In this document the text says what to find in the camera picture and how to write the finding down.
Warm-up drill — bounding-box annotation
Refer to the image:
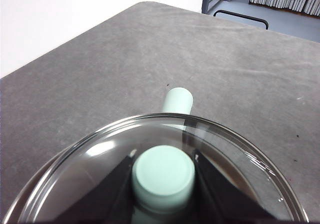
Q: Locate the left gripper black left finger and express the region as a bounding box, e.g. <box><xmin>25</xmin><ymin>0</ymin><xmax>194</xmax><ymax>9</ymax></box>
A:
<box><xmin>52</xmin><ymin>156</ymin><xmax>136</xmax><ymax>224</ymax></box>

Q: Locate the black metal tube frame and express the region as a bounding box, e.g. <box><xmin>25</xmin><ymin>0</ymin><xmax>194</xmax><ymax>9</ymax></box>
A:
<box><xmin>213</xmin><ymin>9</ymin><xmax>270</xmax><ymax>30</ymax></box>

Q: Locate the glass lid with green knob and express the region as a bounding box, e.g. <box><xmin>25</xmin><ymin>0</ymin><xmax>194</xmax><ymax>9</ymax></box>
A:
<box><xmin>4</xmin><ymin>112</ymin><xmax>311</xmax><ymax>224</ymax></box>

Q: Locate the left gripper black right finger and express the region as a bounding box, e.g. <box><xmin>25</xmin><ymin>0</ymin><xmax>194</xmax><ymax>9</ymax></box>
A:
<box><xmin>189</xmin><ymin>150</ymin><xmax>276</xmax><ymax>224</ymax></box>

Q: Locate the green pot with handle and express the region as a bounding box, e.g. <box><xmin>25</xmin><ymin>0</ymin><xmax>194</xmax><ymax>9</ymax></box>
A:
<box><xmin>0</xmin><ymin>86</ymin><xmax>196</xmax><ymax>224</ymax></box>

